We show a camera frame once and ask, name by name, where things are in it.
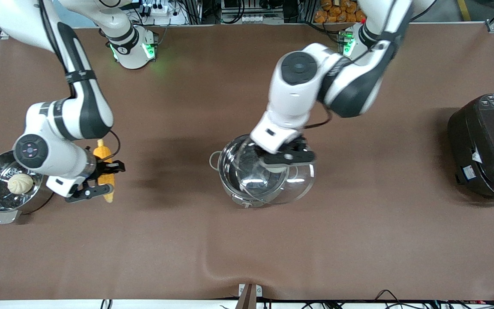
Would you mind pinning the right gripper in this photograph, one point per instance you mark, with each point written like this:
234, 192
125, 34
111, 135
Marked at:
101, 167

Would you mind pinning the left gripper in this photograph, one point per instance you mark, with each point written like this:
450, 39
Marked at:
299, 144

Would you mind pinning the yellow corn cob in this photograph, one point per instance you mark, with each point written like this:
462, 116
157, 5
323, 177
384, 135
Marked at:
103, 152

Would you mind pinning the glass pot lid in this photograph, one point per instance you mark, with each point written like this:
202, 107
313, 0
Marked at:
300, 184

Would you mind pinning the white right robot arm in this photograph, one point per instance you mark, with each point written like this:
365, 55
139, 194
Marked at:
84, 107

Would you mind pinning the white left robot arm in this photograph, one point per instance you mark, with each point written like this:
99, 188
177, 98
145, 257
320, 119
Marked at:
302, 90

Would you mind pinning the white steamed bun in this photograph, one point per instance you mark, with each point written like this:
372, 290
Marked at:
20, 183

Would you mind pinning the brown table mat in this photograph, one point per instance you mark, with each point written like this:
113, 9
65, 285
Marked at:
358, 244

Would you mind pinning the bag of orange bread rolls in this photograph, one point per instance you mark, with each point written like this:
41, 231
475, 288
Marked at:
337, 12

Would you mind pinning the white power strip with plugs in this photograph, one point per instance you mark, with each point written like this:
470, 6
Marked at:
157, 8

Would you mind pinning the black rice cooker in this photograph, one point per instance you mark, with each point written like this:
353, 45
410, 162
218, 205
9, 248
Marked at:
491, 146

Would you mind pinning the metal bracket on table edge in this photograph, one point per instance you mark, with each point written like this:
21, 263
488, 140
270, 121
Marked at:
250, 294

